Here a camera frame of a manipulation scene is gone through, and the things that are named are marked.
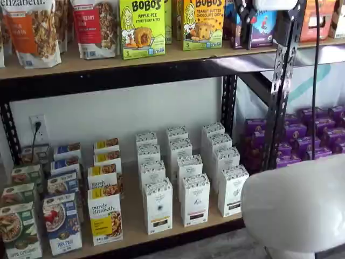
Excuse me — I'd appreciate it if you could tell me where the purple Annie's box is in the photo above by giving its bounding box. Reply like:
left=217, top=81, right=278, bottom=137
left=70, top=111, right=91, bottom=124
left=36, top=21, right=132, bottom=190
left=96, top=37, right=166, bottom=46
left=282, top=124, right=308, bottom=141
left=322, top=127, right=345, bottom=148
left=277, top=142, right=294, bottom=157
left=293, top=136, right=322, bottom=157
left=283, top=114, right=299, bottom=126
left=242, top=134, right=267, bottom=153
left=300, top=107, right=328, bottom=122
left=275, top=155, right=302, bottom=169
left=305, top=147, right=334, bottom=160
left=313, top=118, right=337, bottom=136
left=327, top=105, right=345, bottom=120
left=244, top=118, right=268, bottom=135

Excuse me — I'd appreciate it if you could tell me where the blue Zbar box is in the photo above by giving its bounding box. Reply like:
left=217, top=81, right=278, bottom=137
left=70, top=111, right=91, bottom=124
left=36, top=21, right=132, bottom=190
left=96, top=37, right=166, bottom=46
left=225, top=0, right=278, bottom=50

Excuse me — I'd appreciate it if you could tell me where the white teal plastic sheet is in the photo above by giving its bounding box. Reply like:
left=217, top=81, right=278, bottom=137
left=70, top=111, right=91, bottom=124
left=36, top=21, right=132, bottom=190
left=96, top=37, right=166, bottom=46
left=236, top=51, right=345, bottom=141

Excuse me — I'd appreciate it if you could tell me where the white wall outlet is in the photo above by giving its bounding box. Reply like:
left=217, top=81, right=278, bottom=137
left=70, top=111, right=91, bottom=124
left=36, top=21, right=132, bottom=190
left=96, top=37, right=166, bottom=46
left=29, top=115, right=49, bottom=144

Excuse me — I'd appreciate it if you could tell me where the blue cereal box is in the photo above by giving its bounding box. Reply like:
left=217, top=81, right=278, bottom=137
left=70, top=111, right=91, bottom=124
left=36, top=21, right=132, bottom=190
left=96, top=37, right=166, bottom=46
left=53, top=142, right=81, bottom=161
left=50, top=156, right=81, bottom=176
left=42, top=192, right=83, bottom=256
left=47, top=171, right=80, bottom=196

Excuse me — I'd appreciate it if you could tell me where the black plug with cord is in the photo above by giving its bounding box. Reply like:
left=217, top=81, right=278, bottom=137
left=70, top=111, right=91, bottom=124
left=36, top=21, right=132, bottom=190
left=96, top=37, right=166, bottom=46
left=31, top=121, right=43, bottom=162

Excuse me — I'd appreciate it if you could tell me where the orange Bobo's peanut butter box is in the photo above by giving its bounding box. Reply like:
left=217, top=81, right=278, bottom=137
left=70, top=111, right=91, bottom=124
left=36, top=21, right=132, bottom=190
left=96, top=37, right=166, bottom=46
left=183, top=0, right=225, bottom=51
left=172, top=0, right=185, bottom=41

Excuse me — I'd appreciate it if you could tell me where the white box dark strip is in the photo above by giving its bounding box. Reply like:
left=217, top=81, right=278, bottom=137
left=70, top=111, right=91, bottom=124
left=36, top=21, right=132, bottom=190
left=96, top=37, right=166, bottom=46
left=201, top=122, right=226, bottom=140
left=217, top=164, right=250, bottom=218
left=206, top=133, right=233, bottom=156
left=212, top=146, right=241, bottom=189

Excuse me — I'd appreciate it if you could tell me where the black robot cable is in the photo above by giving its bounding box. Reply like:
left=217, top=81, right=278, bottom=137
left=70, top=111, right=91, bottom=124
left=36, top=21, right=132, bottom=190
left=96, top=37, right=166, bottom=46
left=312, top=0, right=322, bottom=162

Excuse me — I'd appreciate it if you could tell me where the black metal shelf frame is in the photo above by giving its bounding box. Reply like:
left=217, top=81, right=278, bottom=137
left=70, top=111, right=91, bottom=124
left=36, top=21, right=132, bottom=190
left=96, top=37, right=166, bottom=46
left=237, top=0, right=345, bottom=169
left=0, top=0, right=307, bottom=259

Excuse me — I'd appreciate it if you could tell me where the green Bobo's apple pie box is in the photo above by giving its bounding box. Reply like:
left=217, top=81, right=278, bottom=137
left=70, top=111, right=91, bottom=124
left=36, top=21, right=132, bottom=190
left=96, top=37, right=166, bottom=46
left=163, top=0, right=173, bottom=45
left=119, top=0, right=166, bottom=60

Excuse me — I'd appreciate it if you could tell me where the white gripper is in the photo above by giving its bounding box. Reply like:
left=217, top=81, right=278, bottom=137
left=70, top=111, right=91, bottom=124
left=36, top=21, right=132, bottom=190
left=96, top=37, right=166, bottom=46
left=233, top=0, right=298, bottom=51

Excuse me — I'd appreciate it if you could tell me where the yellow purely elizabeth box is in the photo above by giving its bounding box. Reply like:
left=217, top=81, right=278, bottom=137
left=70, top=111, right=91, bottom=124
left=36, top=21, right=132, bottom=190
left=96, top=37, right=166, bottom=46
left=93, top=151, right=122, bottom=169
left=87, top=165, right=121, bottom=194
left=93, top=138, right=121, bottom=156
left=87, top=186, right=124, bottom=247

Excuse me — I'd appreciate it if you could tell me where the green cereal box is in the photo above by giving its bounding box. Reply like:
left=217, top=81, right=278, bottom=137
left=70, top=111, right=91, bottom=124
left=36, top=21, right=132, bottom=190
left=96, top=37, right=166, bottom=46
left=0, top=182, right=37, bottom=208
left=0, top=201, right=43, bottom=259
left=10, top=163, right=44, bottom=189
left=20, top=145, right=51, bottom=166

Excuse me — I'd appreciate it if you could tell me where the orange purely elizabeth granola bag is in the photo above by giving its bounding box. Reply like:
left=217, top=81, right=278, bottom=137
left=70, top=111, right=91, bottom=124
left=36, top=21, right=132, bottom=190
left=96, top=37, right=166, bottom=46
left=2, top=0, right=63, bottom=70
left=53, top=0, right=74, bottom=53

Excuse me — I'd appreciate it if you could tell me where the white box pink strip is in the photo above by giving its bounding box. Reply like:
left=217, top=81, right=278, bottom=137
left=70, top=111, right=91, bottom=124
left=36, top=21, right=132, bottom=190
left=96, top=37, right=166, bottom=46
left=169, top=138, right=194, bottom=162
left=176, top=154, right=204, bottom=184
left=180, top=173, right=211, bottom=227
left=165, top=126, right=189, bottom=142

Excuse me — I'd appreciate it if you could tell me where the brown white snack box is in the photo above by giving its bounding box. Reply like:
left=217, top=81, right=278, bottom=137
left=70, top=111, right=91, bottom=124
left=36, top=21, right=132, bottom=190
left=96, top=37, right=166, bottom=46
left=330, top=0, right=345, bottom=39

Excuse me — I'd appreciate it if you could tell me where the red purely elizabeth granola bag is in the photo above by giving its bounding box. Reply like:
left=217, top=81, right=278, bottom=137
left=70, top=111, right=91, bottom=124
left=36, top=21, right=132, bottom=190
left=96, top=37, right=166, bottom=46
left=72, top=0, right=120, bottom=60

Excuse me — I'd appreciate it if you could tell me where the orange snack box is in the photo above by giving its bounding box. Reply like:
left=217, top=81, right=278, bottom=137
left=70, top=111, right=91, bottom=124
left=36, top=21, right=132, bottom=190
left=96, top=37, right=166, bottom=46
left=299, top=0, right=337, bottom=43

